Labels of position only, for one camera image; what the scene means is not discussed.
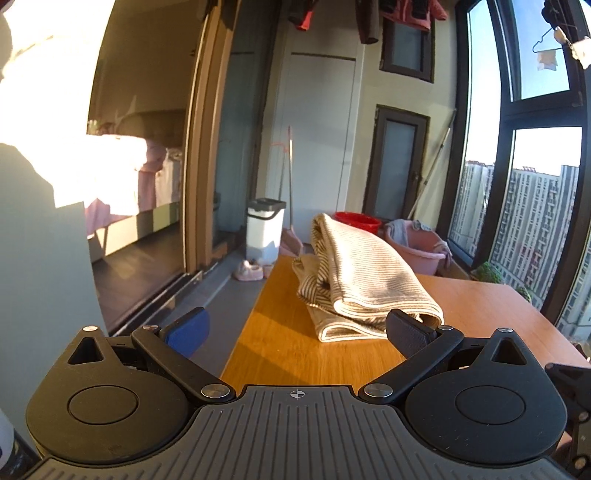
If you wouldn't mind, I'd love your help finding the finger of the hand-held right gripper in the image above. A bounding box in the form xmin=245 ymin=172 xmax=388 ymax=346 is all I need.
xmin=545 ymin=363 xmax=591 ymax=416

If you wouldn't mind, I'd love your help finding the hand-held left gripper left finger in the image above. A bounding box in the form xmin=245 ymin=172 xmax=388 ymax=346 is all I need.
xmin=51 ymin=307 xmax=237 ymax=403

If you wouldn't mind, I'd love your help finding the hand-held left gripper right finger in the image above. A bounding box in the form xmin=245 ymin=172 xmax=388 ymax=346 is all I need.
xmin=359 ymin=309 xmax=546 ymax=403

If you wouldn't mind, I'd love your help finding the striped knit garment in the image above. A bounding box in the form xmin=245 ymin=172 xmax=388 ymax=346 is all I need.
xmin=292 ymin=212 xmax=445 ymax=343

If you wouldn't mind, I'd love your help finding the pink plastic basin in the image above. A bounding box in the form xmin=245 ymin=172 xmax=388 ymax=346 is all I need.
xmin=383 ymin=218 xmax=453 ymax=277

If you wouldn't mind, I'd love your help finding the grey cloth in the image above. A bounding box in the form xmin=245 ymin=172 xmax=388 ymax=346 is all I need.
xmin=388 ymin=218 xmax=435 ymax=245

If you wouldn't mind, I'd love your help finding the red bucket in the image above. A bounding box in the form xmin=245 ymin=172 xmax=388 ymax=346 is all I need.
xmin=333 ymin=211 xmax=383 ymax=236

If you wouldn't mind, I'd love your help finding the white trash bin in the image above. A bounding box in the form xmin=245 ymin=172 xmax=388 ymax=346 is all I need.
xmin=246 ymin=198 xmax=287 ymax=266

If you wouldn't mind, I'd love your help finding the pink dustpan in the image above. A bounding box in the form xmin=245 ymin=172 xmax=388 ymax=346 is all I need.
xmin=279 ymin=226 xmax=303 ymax=257

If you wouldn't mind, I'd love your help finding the sliding glass door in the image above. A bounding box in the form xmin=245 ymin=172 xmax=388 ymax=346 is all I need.
xmin=185 ymin=0 xmax=278 ymax=282

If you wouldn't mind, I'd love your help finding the dark framed glass door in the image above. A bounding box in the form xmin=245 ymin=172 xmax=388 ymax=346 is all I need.
xmin=362 ymin=104 xmax=431 ymax=222

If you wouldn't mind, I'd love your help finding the white flush door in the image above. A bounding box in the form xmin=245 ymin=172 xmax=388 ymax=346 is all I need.
xmin=272 ymin=51 xmax=361 ymax=222

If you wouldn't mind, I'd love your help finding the small dark framed window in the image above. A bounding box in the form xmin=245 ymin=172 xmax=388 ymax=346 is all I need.
xmin=379 ymin=14 xmax=435 ymax=84

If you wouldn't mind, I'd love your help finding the hanging dark garment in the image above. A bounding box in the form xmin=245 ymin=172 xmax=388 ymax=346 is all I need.
xmin=355 ymin=0 xmax=383 ymax=45

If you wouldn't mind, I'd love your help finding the hanging red jacket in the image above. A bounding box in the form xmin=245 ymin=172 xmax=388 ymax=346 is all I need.
xmin=382 ymin=0 xmax=448 ymax=34

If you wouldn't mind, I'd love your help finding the hanging red garment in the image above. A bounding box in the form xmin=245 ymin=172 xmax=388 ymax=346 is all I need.
xmin=287 ymin=0 xmax=320 ymax=32

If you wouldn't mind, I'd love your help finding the metal mop handle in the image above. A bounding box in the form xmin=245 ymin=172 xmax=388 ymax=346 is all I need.
xmin=406 ymin=108 xmax=458 ymax=220

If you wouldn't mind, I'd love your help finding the wire clothes hanger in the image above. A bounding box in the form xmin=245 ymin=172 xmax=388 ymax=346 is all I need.
xmin=531 ymin=23 xmax=580 ymax=54

